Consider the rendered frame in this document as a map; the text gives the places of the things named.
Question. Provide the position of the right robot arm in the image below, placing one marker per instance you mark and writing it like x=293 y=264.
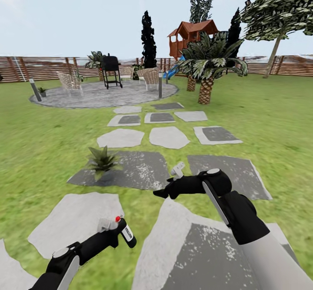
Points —
x=272 y=266

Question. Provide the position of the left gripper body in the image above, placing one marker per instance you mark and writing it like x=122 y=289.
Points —
x=104 y=239

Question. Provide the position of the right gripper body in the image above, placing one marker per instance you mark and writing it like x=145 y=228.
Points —
x=179 y=186

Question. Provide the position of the insectifuge atomizer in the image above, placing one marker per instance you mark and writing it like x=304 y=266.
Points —
x=127 y=233

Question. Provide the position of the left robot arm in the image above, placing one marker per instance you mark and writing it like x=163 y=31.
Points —
x=64 y=264

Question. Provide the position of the charcoal grill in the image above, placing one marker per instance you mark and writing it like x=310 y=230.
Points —
x=110 y=63

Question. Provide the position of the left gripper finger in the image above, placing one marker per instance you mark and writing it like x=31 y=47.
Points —
x=121 y=227

